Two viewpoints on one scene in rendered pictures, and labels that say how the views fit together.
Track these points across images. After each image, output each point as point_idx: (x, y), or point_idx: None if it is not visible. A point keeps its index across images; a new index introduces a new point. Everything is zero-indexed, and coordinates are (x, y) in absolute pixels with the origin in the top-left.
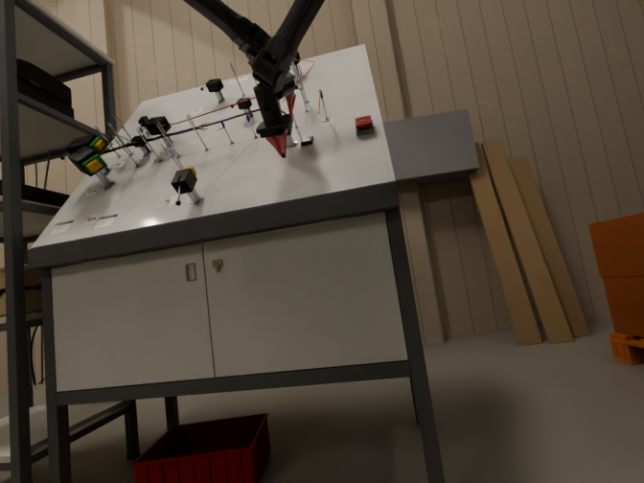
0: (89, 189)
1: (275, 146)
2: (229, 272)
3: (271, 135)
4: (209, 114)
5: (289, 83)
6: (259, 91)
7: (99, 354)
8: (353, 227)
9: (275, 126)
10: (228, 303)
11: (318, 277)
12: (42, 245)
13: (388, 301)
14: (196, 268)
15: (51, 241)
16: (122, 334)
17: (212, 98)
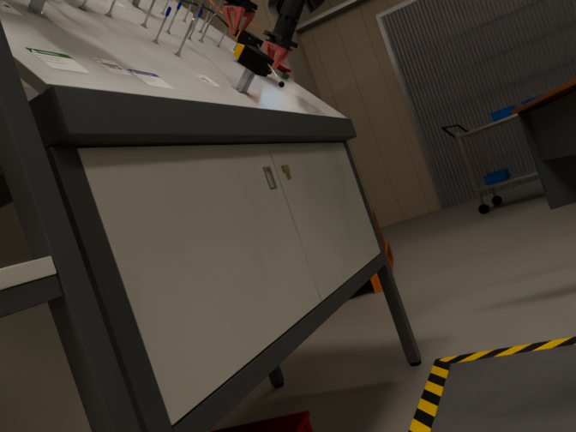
0: None
1: (279, 59)
2: (295, 181)
3: (287, 48)
4: None
5: None
6: (301, 3)
7: (216, 313)
8: (336, 150)
9: (292, 41)
10: (304, 215)
11: (337, 189)
12: (78, 87)
13: (363, 210)
14: (273, 174)
15: (85, 82)
16: (234, 272)
17: None
